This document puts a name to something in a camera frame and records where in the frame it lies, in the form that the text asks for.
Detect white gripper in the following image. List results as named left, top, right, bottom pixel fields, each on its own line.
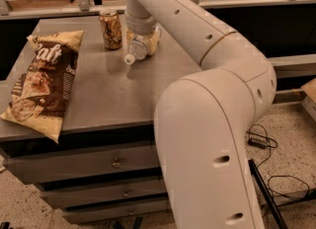
left=126, top=26, right=162, bottom=61

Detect clear plastic bottle blue label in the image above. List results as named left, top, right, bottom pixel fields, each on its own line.
left=124, top=53, right=136, bottom=65

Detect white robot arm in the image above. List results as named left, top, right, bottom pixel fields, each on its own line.
left=126, top=0, right=277, bottom=229

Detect gold soda can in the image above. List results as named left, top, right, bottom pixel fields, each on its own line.
left=99, top=9, right=122, bottom=50

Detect brown yellow chips bag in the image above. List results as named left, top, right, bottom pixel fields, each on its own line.
left=1, top=31, right=84, bottom=143

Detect grey drawer cabinet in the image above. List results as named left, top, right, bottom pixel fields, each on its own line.
left=1, top=17, right=198, bottom=224

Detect yellow foam block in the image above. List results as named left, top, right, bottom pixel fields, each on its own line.
left=301, top=78, right=316, bottom=121

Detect black metal stand leg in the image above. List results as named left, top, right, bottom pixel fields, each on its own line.
left=248, top=160, right=288, bottom=229

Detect black cable on floor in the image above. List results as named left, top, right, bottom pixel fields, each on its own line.
left=245, top=123, right=311, bottom=207

